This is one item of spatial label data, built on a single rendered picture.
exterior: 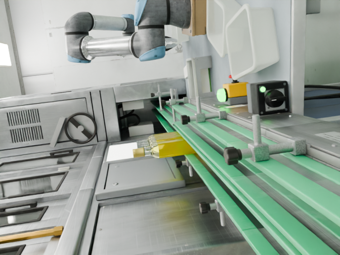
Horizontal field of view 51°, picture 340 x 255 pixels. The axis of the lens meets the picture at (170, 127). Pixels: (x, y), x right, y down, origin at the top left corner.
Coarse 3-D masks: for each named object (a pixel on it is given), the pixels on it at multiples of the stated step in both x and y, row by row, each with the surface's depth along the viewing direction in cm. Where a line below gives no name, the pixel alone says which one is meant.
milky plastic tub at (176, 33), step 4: (172, 28) 225; (176, 28) 206; (180, 28) 206; (172, 32) 226; (176, 32) 226; (180, 32) 207; (172, 36) 227; (176, 36) 227; (180, 36) 208; (184, 36) 208; (188, 36) 209; (180, 40) 208; (184, 40) 209; (188, 40) 211; (176, 44) 214
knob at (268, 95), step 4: (268, 92) 88; (272, 92) 86; (276, 92) 86; (280, 92) 87; (268, 96) 87; (272, 96) 86; (276, 96) 86; (280, 96) 87; (284, 96) 86; (268, 100) 87; (272, 100) 85; (276, 100) 85; (280, 100) 86; (284, 100) 86; (268, 104) 88; (272, 104) 87; (276, 104) 87; (280, 104) 87
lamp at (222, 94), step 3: (219, 90) 119; (222, 90) 118; (225, 90) 118; (219, 93) 118; (222, 93) 118; (225, 93) 118; (219, 96) 118; (222, 96) 118; (225, 96) 118; (219, 99) 119; (222, 99) 118; (225, 99) 118
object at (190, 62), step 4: (188, 60) 172; (192, 60) 163; (188, 64) 179; (192, 64) 163; (188, 68) 179; (192, 68) 179; (188, 72) 179; (192, 72) 179; (188, 76) 180; (192, 76) 180; (188, 80) 180; (192, 80) 180; (196, 80) 165; (188, 84) 181; (192, 84) 180; (196, 84) 165; (192, 88) 181; (196, 88) 165; (192, 92) 181; (196, 92) 165; (192, 96) 181; (196, 96) 165
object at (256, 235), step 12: (168, 132) 190; (192, 156) 133; (204, 168) 115; (204, 180) 104; (216, 180) 103; (216, 192) 93; (228, 192) 93; (228, 204) 84; (240, 204) 84; (240, 216) 77; (252, 216) 77; (240, 228) 71; (252, 228) 71; (264, 228) 71; (252, 240) 66; (264, 240) 66; (276, 240) 66; (264, 252) 61; (276, 252) 61
